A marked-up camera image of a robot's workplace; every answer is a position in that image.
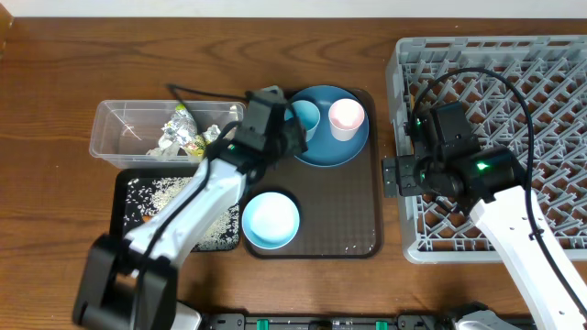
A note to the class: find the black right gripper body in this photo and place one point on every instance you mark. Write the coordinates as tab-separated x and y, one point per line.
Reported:
415	176

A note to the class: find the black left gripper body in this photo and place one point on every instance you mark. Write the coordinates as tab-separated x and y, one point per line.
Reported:
288	141

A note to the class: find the light blue cup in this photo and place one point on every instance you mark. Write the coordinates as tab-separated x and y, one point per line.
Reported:
310	116

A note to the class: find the white tissue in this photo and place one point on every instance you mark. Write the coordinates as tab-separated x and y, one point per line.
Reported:
158	149
211	134

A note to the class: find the pink cup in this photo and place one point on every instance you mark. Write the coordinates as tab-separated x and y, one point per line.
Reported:
345	117

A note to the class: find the yellow snack wrapper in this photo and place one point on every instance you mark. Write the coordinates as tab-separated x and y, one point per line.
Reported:
181	132

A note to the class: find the light blue bowl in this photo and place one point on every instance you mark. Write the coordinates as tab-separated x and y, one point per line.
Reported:
270	220

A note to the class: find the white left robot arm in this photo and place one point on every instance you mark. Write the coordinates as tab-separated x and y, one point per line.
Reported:
131	283

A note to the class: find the grey dishwasher rack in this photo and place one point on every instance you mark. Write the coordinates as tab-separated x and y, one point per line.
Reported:
527	93

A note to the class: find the dark blue plate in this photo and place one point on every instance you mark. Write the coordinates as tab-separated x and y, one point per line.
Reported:
323	149

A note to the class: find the brown serving tray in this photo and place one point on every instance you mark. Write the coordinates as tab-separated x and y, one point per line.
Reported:
339	204

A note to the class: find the pile of white rice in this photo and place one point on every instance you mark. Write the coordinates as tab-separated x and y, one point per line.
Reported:
146	197

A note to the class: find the black tray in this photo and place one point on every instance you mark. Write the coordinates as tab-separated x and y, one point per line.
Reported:
122	180

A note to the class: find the clear plastic bin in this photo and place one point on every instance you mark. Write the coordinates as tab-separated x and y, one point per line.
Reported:
125	130

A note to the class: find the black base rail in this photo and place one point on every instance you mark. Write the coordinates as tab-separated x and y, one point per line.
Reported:
238	321

